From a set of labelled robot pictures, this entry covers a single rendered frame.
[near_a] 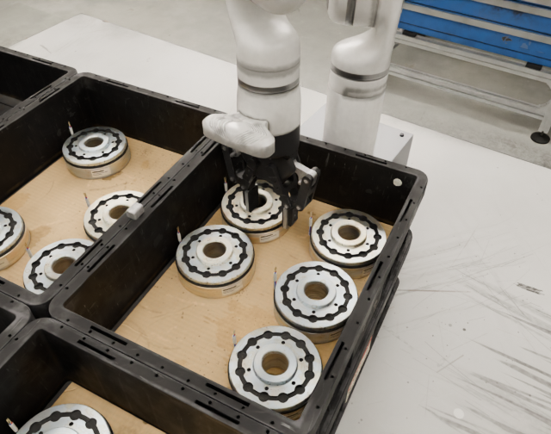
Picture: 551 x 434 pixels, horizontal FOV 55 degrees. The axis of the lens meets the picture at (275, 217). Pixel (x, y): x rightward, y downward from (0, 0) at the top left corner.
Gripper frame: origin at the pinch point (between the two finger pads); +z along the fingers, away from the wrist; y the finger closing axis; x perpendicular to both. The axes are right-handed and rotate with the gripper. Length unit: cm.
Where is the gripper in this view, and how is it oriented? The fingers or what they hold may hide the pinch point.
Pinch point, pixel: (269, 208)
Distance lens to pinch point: 71.8
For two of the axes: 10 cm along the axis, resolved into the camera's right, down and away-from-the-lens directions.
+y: -8.3, -3.7, 4.1
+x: -5.6, 5.6, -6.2
